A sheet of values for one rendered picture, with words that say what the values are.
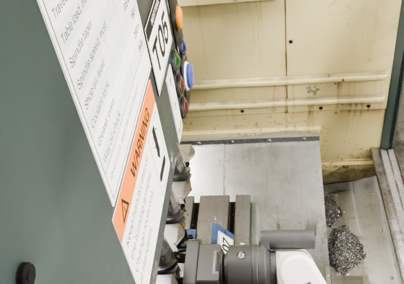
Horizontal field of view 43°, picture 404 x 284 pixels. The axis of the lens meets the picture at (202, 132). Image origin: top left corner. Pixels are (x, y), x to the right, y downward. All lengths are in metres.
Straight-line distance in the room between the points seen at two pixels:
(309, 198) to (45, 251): 1.38
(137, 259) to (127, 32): 0.17
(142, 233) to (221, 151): 1.26
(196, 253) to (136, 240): 0.56
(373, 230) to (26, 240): 1.49
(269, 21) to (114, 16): 1.06
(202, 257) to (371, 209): 0.88
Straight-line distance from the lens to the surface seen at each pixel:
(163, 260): 0.92
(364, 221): 1.70
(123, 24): 0.38
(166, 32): 0.53
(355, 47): 1.47
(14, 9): 0.24
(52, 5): 0.27
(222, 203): 1.42
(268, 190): 1.60
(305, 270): 0.90
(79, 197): 0.29
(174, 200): 0.98
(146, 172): 0.42
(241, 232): 1.36
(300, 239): 0.93
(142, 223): 0.41
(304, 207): 1.59
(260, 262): 0.91
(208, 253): 0.95
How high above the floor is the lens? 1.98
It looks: 41 degrees down
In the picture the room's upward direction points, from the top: 9 degrees counter-clockwise
